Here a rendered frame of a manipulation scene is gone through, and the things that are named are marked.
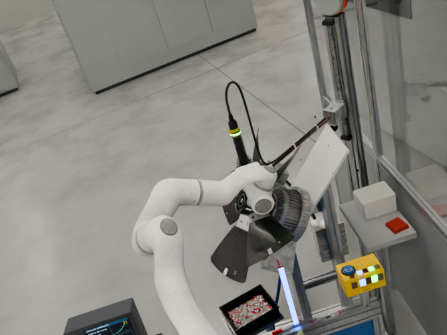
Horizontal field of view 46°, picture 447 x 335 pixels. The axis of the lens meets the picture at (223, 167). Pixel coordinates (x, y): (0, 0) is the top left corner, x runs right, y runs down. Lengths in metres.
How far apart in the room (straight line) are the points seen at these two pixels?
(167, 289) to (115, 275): 2.60
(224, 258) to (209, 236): 1.75
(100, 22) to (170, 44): 1.02
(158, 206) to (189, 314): 0.35
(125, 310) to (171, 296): 0.42
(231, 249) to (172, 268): 0.82
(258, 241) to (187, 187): 0.55
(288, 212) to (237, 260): 0.32
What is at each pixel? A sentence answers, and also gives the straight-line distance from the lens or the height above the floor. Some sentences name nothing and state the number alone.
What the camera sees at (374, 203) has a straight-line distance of 2.62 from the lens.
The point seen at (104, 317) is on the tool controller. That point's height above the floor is 1.25.
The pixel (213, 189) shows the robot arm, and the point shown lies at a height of 1.60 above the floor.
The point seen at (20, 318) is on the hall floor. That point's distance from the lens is 4.37.
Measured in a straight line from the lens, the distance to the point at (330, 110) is 2.54.
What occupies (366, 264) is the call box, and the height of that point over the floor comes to 1.07.
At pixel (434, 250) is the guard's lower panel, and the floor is 0.80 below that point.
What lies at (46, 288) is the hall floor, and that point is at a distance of 4.47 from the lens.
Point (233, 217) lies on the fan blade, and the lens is 2.63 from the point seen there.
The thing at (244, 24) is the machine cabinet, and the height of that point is 0.17.
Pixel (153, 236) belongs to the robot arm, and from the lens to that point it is 1.60.
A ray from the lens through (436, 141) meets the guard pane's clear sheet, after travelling 2.17.
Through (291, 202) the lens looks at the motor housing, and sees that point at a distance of 2.35.
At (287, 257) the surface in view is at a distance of 2.38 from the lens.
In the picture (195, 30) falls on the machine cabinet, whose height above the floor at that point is 0.35.
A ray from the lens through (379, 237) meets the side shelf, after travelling 2.58.
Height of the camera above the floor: 2.60
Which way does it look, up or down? 32 degrees down
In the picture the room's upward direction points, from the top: 17 degrees counter-clockwise
